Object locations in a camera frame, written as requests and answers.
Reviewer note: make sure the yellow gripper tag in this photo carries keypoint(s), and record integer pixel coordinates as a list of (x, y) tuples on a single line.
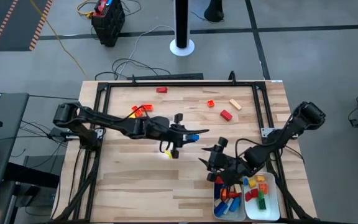
[(168, 154)]

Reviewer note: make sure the black power supply box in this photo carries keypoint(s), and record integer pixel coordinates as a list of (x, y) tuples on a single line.
[(59, 133)]

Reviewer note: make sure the dark grey desk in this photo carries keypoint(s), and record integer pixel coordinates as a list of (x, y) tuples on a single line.
[(8, 140)]

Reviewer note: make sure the short pale wooden block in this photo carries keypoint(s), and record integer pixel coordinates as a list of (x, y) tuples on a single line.
[(235, 104)]

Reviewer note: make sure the long wooden block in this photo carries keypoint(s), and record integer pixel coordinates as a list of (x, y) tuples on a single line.
[(218, 201), (237, 188)]

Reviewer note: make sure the red rectangular block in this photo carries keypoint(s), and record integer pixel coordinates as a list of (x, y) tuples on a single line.
[(226, 115)]

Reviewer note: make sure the blue studded plastic brick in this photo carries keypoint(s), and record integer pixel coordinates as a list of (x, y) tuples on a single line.
[(220, 209), (192, 137), (235, 204)]

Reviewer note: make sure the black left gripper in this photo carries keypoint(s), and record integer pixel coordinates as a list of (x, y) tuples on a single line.
[(162, 129)]

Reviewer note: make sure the black and red battery box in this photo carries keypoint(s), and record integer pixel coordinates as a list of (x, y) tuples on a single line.
[(107, 21)]

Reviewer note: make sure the large blue plastic brick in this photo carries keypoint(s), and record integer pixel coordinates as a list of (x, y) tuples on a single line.
[(245, 181)]

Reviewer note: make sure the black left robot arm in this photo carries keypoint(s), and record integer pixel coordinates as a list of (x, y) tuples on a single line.
[(104, 121)]

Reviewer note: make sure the green studded plastic brick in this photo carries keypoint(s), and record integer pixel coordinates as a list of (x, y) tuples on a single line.
[(262, 203)]

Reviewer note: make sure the narrow orange block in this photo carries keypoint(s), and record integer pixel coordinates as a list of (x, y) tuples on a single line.
[(224, 193)]

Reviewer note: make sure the black metal table frame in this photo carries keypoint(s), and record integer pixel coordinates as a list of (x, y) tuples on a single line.
[(182, 84)]

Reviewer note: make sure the black mat with striped edge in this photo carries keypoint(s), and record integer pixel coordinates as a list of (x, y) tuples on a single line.
[(11, 21)]

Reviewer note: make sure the orange studded plastic brick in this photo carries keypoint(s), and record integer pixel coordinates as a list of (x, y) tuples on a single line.
[(138, 112), (148, 107)]

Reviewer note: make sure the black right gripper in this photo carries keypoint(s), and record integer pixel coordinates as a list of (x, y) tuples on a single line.
[(228, 169)]

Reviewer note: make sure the flat red block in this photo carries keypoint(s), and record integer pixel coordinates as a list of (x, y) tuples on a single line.
[(162, 90)]

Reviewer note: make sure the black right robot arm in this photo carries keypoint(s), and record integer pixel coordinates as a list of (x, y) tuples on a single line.
[(277, 138)]

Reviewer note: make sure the black pole with white base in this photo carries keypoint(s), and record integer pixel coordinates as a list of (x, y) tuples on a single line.
[(182, 18)]

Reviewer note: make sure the grey metal bracket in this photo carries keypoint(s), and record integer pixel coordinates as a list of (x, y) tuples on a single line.
[(267, 132)]

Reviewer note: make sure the black conical floor object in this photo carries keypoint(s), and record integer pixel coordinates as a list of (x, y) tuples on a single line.
[(213, 11)]

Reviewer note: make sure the large orange plastic brick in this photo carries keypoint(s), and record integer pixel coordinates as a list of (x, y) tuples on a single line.
[(263, 188)]

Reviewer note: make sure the white plastic bin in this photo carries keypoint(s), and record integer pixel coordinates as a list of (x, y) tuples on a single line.
[(272, 211), (239, 216)]

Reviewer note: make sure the black power strip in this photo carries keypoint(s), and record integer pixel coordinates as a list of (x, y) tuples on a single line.
[(166, 76)]

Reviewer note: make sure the small orange square brick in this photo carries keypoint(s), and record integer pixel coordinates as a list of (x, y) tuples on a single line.
[(210, 103)]

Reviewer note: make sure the small red plastic brick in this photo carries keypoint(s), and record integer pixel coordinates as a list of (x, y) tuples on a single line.
[(249, 196), (255, 193)]

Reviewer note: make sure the small blue block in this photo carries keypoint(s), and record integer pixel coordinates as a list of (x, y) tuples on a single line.
[(217, 191)]

